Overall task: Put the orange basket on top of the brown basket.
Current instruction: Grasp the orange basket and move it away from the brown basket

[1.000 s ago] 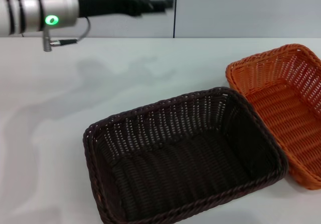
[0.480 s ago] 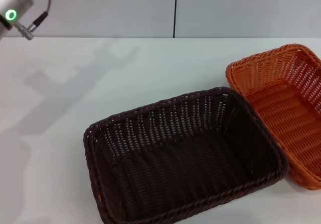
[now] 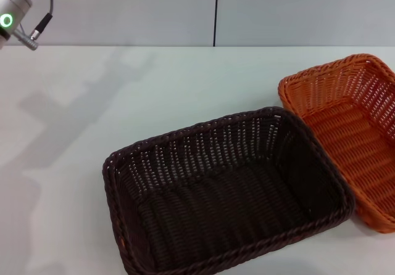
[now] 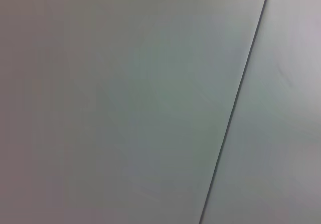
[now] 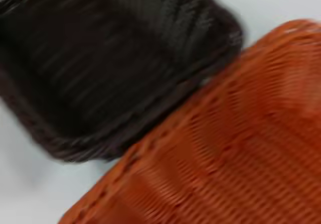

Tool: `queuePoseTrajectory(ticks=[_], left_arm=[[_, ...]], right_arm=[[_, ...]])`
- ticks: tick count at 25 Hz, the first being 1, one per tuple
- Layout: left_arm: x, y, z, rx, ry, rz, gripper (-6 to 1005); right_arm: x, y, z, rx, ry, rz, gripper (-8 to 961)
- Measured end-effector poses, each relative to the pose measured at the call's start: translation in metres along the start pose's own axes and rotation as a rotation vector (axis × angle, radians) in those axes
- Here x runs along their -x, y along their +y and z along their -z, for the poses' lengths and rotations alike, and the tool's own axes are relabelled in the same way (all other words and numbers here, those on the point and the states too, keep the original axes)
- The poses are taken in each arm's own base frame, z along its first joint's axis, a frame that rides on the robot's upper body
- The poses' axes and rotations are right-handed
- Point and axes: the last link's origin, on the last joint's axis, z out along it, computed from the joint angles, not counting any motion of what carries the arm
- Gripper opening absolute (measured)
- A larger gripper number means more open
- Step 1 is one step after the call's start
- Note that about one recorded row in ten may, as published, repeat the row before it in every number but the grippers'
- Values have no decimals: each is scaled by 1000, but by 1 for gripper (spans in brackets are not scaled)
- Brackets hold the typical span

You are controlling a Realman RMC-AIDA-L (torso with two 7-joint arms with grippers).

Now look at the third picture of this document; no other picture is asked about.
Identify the dark brown woven basket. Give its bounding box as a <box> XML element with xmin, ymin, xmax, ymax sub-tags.
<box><xmin>101</xmin><ymin>105</ymin><xmax>356</xmax><ymax>275</ymax></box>

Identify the orange woven basket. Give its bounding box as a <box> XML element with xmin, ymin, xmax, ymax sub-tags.
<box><xmin>278</xmin><ymin>52</ymin><xmax>395</xmax><ymax>234</ymax></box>

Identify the black cable with metal plug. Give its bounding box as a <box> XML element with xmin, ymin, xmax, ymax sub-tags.
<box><xmin>12</xmin><ymin>0</ymin><xmax>56</xmax><ymax>52</ymax></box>

